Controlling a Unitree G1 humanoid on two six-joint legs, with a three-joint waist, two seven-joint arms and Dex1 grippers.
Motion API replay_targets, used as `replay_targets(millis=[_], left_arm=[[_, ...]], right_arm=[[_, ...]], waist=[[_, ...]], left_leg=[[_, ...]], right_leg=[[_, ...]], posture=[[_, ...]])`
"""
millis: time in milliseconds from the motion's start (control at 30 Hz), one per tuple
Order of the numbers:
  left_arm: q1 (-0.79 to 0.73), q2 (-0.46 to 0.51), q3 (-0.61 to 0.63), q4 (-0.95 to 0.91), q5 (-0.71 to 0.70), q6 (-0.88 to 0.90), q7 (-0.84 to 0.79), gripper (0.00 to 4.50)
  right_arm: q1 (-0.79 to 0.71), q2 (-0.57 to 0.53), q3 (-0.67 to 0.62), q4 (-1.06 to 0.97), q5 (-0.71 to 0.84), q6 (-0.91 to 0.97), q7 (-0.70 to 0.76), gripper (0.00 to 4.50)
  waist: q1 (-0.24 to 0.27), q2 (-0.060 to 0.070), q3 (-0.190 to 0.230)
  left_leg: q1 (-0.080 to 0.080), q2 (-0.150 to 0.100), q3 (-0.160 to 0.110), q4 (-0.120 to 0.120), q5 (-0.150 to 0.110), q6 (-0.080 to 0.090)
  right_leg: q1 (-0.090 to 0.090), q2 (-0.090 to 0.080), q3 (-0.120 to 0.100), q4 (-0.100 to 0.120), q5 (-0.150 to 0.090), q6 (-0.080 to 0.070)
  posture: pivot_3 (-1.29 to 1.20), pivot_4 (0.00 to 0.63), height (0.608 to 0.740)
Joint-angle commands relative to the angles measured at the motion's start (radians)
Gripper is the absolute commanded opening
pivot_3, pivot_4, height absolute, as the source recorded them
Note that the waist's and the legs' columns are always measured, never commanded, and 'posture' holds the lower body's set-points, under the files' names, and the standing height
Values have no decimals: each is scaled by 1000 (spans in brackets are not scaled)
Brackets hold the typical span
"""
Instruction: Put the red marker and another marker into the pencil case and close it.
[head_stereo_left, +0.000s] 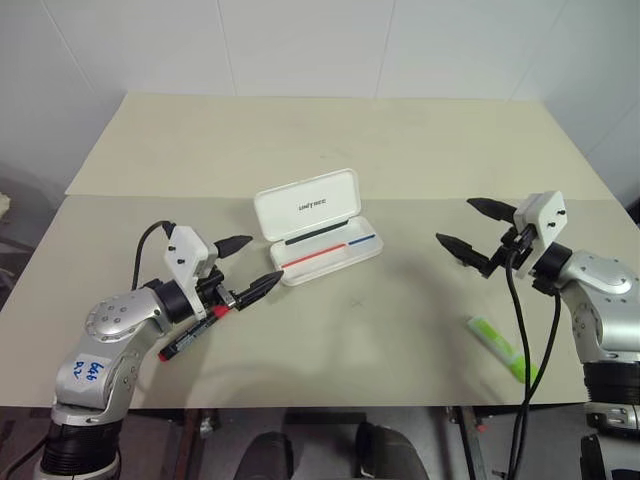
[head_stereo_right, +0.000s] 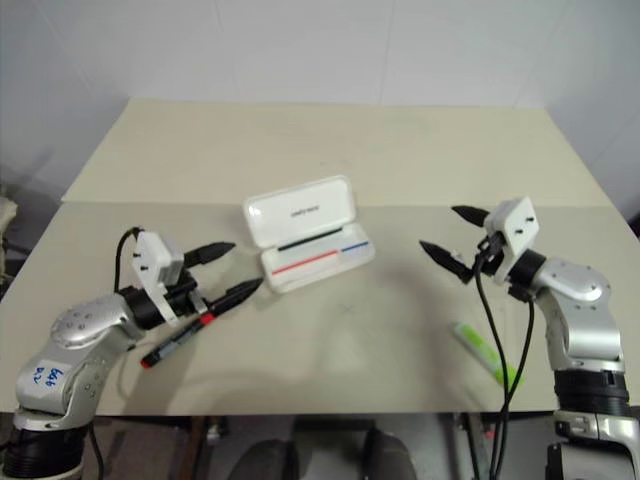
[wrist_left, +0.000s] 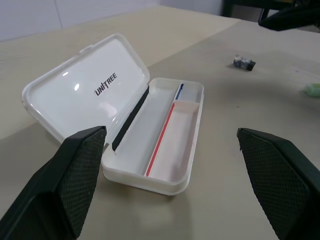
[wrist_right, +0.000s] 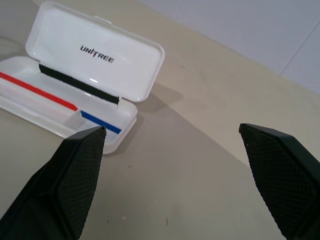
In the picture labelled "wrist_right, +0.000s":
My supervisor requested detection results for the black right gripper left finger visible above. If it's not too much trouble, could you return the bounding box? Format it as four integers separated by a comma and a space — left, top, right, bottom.
0, 125, 107, 240

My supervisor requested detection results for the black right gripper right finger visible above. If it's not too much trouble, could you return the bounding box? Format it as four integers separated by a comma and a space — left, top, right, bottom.
238, 122, 320, 240

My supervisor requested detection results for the white plastic Unitree pencil case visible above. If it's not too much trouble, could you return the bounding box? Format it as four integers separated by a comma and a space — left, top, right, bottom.
0, 0, 166, 155

